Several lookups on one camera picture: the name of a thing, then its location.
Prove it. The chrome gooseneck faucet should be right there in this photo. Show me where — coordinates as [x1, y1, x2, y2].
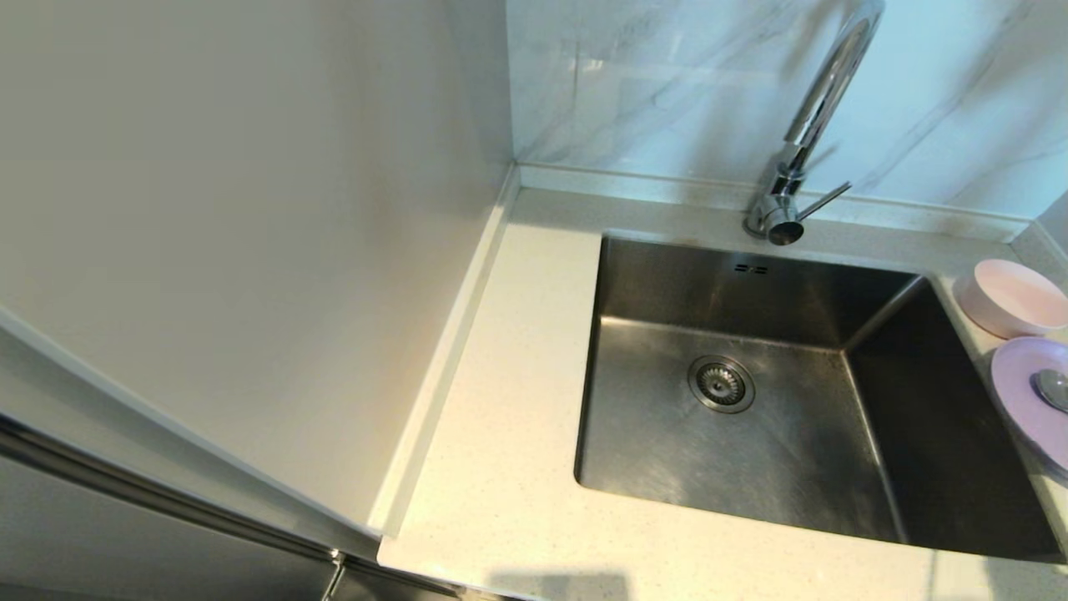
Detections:
[745, 0, 887, 245]

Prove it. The pink plastic bowl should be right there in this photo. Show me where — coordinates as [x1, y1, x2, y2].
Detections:
[954, 259, 1068, 340]

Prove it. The lilac plastic plate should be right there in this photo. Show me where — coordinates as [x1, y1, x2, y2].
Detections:
[991, 336, 1068, 473]

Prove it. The metal spoon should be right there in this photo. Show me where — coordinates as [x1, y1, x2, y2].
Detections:
[1031, 369, 1068, 415]

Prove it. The stainless steel sink basin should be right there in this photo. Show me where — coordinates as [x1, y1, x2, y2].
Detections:
[574, 234, 1067, 564]

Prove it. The round metal drain strainer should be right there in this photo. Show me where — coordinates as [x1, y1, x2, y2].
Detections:
[688, 356, 757, 415]

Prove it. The white cabinet side panel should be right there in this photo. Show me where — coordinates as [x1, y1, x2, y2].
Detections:
[0, 0, 515, 560]

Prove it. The grey appliance door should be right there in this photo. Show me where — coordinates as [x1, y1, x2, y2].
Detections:
[0, 317, 468, 601]

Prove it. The chrome appliance handle rail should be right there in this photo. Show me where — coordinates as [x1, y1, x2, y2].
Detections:
[0, 420, 347, 567]

